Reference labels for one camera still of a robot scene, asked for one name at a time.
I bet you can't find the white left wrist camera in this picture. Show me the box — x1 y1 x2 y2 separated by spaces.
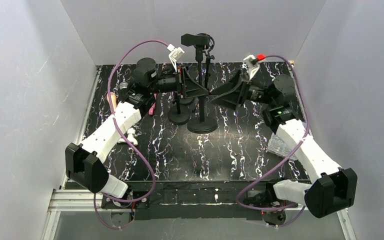
166 44 185 73

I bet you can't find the beige microphone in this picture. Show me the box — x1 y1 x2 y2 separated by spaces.
107 92 118 108

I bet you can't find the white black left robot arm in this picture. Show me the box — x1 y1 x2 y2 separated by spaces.
65 57 209 203

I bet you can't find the black grey-mesh microphone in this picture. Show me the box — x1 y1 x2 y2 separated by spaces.
119 81 129 91

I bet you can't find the white plastic faucet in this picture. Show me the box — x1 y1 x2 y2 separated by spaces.
117 128 138 146

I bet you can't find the black tripod shock-mount stand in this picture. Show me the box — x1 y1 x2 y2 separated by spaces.
197 32 215 89

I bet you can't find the clear plastic parts box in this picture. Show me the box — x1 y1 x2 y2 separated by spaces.
267 133 294 158

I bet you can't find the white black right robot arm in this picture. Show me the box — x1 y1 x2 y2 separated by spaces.
211 70 358 218

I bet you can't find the black round-base microphone stand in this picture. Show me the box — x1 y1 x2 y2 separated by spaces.
179 97 196 106

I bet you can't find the pink microphone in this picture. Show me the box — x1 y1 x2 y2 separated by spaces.
148 93 158 116

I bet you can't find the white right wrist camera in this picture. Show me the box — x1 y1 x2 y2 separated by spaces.
243 53 266 82

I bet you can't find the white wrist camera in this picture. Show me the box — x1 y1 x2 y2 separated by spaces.
166 44 185 73
243 53 266 82

